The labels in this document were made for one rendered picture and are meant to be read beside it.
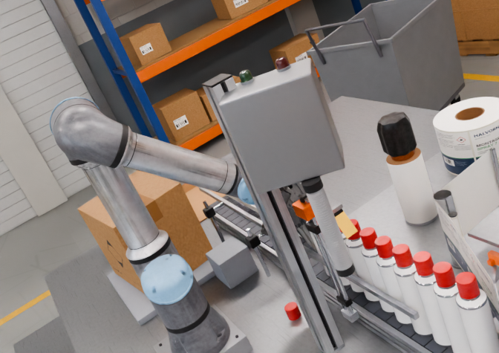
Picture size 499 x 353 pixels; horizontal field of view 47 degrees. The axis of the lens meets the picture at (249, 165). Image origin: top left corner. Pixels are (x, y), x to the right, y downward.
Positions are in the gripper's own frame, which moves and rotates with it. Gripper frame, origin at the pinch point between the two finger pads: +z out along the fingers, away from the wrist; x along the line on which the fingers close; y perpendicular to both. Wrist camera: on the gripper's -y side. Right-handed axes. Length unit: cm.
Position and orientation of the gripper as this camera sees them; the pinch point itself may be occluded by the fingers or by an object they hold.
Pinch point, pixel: (318, 250)
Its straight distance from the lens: 149.8
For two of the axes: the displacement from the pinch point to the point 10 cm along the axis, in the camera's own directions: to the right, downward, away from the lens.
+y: 8.1, -5.0, 3.2
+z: 5.5, 8.3, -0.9
